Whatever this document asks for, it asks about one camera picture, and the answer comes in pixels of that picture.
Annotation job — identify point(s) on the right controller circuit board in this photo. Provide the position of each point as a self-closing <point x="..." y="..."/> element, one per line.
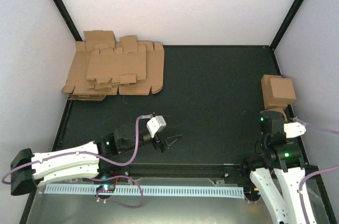
<point x="252" y="191"/>

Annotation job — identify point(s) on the black frame post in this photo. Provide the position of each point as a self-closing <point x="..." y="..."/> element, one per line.
<point x="294" y="8"/>
<point x="67" y="19"/>

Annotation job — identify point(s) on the controller circuit board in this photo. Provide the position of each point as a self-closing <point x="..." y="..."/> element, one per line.
<point x="106" y="188"/>
<point x="252" y="191"/>

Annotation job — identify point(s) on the stack of flat cardboard blanks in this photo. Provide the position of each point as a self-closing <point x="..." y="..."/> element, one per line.
<point x="103" y="66"/>

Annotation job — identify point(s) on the light blue slotted cable duct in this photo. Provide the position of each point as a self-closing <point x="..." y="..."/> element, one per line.
<point x="149" y="190"/>

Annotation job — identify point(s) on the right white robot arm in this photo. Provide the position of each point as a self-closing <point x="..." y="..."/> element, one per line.
<point x="278" y="171"/>

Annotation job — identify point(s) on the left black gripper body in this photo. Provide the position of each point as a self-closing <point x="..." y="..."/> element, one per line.
<point x="158" y="144"/>

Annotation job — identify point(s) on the left black frame post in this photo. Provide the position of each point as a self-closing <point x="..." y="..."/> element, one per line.
<point x="67" y="19"/>

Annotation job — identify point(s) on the left controller circuit board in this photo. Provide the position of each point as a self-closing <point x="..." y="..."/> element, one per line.
<point x="106" y="188"/>

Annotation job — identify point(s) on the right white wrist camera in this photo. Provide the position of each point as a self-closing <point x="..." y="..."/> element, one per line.
<point x="294" y="129"/>

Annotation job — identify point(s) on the cardboard box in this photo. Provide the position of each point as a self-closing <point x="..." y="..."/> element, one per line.
<point x="264" y="85"/>
<point x="280" y="110"/>
<point x="281" y="91"/>

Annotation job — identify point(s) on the right black frame post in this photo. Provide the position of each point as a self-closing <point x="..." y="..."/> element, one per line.
<point x="294" y="8"/>

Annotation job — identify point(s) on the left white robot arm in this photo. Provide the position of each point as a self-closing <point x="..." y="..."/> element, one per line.
<point x="31" y="170"/>

